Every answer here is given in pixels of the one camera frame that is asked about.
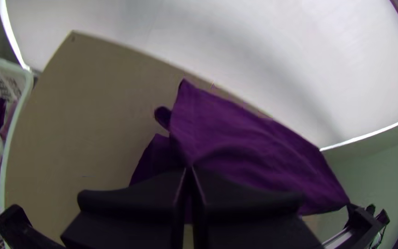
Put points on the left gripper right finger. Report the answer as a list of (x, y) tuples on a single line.
[(247, 218)]

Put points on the black t-shirt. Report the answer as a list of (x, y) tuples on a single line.
[(237, 145)]

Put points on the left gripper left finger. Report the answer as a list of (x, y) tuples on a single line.
[(133, 214)]

